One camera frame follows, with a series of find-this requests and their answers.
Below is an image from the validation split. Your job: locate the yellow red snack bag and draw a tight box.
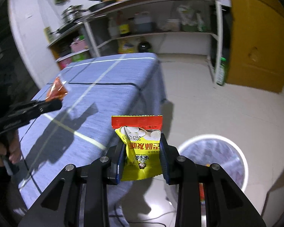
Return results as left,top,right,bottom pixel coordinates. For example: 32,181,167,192
111,115,163,181

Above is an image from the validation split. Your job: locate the orange sauce packet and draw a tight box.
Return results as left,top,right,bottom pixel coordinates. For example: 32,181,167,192
45,76,68,101

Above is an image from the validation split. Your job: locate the white trash bin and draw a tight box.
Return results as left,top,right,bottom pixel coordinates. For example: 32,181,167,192
178,134,249,192

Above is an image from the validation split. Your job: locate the white metal kitchen shelf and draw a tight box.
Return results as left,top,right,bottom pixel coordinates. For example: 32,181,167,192
82,0,223,84

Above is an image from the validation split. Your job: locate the person's left hand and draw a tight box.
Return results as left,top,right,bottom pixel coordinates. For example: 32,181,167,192
0,130,21,167

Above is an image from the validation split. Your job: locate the blue checked tablecloth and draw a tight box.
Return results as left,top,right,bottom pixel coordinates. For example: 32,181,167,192
16,53,166,226

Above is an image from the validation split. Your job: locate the wooden side shelf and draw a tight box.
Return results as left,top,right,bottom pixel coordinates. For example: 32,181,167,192
48,22,96,70

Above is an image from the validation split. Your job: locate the green bottle on floor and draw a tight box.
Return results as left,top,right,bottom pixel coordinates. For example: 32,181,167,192
217,58,228,86

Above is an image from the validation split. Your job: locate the pink plastic basket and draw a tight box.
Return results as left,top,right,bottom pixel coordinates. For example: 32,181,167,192
70,40,89,53

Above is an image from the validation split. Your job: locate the yellow oil bottle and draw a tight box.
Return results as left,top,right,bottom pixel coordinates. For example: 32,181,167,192
118,40,136,54

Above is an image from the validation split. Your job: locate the dark oil bottle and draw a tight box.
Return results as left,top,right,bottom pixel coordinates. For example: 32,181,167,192
137,40,152,53

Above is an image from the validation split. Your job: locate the stainless steel pot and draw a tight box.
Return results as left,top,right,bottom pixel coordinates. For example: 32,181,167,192
61,5,83,24

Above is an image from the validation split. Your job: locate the wooden door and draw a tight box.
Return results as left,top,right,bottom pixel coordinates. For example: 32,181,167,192
227,0,284,93

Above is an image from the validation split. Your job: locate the black frying pan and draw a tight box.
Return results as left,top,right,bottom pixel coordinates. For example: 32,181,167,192
80,0,117,13

